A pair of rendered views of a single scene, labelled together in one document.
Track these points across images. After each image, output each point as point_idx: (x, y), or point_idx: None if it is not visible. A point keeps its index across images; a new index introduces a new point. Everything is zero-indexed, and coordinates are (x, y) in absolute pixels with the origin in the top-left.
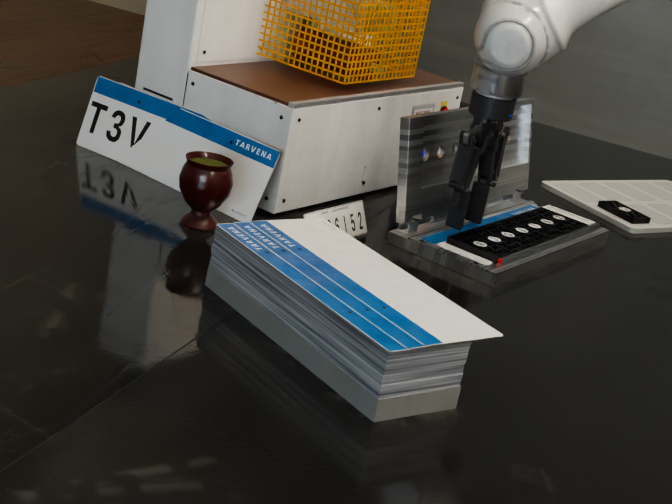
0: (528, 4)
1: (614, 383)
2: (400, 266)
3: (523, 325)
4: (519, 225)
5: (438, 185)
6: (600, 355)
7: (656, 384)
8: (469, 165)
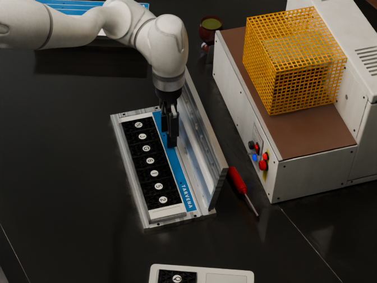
0: (116, 0)
1: (13, 102)
2: (145, 96)
3: (71, 105)
4: (157, 165)
5: (178, 110)
6: (33, 115)
7: (3, 117)
8: (160, 99)
